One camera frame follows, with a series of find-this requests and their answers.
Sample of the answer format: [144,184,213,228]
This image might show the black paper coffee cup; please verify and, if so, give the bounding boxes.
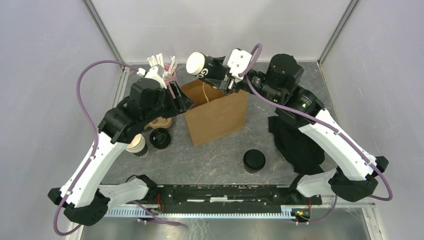
[185,51,227,88]
[244,164,264,174]

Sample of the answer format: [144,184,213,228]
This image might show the brown cardboard cup carrier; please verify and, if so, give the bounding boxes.
[144,117,173,130]

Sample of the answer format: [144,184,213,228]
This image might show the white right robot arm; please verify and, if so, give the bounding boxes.
[211,53,389,204]

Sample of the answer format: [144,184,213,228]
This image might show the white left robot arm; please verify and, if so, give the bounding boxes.
[47,78,194,226]

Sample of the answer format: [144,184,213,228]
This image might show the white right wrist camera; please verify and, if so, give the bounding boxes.
[222,48,252,83]

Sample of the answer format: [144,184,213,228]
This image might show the stack of paper cups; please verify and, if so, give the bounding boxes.
[126,134,149,158]

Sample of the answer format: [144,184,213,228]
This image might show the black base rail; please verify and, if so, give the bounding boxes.
[125,184,322,215]

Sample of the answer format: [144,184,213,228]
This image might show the brown paper bag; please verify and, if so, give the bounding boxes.
[181,79,248,147]

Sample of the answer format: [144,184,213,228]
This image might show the black cloth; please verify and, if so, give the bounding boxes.
[268,116,325,175]

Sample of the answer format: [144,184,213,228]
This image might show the pink straw holder cup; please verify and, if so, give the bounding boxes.
[164,64,177,83]

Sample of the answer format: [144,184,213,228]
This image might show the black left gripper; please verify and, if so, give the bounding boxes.
[143,79,195,125]

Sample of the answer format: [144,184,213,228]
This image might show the white wrapped straws bundle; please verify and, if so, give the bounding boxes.
[147,53,178,75]

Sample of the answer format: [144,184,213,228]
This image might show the aluminium slotted cable duct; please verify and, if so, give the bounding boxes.
[74,185,312,220]

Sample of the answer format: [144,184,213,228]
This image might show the stack of black lids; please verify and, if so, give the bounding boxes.
[149,128,171,150]

